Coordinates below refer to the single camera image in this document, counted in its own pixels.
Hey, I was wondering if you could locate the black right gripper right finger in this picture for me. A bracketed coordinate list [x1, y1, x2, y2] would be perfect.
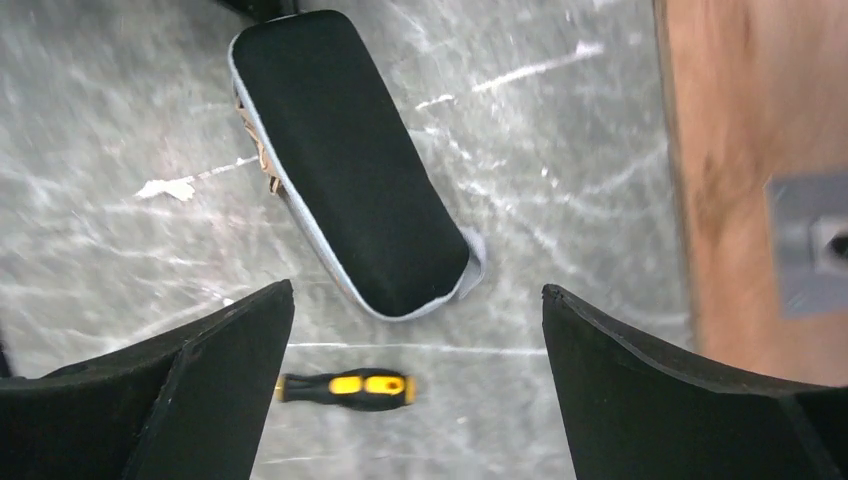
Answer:
[542, 284, 847, 479]

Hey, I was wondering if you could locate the beige black folding umbrella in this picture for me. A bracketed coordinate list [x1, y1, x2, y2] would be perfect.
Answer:
[233, 90, 286, 198]

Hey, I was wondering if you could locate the yellow black screwdriver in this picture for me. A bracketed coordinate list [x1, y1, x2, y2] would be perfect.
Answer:
[274, 368, 417, 412]

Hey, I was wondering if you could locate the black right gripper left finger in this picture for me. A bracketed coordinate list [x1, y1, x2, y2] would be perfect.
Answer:
[1, 280, 294, 479]

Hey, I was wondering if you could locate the metal stand bracket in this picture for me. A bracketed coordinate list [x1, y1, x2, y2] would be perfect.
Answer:
[766, 170, 847, 318]

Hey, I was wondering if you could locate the brown plywood board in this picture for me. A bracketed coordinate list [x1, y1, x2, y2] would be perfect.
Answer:
[654, 1, 847, 385]

